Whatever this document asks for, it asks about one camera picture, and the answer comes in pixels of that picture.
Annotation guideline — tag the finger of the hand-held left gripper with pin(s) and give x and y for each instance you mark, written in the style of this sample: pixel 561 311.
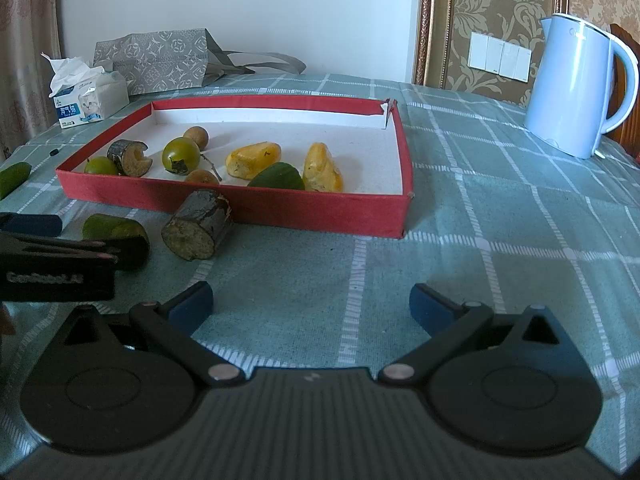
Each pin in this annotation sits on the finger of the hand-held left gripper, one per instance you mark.
pixel 30 224
pixel 50 247

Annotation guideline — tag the red shallow cardboard box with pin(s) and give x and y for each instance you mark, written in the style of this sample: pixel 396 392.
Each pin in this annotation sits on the red shallow cardboard box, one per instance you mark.
pixel 300 210

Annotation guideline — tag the light blue electric kettle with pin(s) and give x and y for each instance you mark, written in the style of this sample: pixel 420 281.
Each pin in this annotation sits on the light blue electric kettle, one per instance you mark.
pixel 567 90

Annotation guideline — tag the green persimmon with calyx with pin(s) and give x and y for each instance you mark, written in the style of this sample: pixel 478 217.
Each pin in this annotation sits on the green persimmon with calyx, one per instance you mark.
pixel 180 155

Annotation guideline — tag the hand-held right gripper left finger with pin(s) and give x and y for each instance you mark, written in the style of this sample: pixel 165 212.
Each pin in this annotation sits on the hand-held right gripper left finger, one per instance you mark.
pixel 192 306

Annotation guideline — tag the grey patterned tote bag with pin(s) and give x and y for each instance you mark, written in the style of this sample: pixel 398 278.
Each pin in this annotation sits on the grey patterned tote bag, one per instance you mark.
pixel 155 57

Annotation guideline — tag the small green round fruit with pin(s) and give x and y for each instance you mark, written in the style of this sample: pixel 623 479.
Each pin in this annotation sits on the small green round fruit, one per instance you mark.
pixel 100 166

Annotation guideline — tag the small green cucumber piece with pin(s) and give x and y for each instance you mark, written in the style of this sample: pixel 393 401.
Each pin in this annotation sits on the small green cucumber piece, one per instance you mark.
pixel 12 177

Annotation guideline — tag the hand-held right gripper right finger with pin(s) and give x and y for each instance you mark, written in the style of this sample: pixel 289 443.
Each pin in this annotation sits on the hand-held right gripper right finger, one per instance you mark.
pixel 430 306

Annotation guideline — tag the tissue pack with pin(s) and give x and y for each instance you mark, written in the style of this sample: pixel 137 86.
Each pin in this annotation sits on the tissue pack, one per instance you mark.
pixel 90 97

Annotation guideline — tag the beige patterned curtain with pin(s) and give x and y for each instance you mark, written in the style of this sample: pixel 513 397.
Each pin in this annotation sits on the beige patterned curtain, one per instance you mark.
pixel 25 50

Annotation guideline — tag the brown longan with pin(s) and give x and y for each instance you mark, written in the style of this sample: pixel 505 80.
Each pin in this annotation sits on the brown longan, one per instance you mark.
pixel 195 137
pixel 201 177

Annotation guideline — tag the person's left hand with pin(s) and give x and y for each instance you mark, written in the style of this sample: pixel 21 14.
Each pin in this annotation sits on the person's left hand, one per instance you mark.
pixel 6 320

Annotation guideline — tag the white wall switch panel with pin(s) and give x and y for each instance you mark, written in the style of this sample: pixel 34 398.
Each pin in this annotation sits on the white wall switch panel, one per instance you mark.
pixel 500 57

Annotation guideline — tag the green checked tablecloth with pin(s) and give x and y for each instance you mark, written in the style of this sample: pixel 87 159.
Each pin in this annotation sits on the green checked tablecloth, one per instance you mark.
pixel 500 240

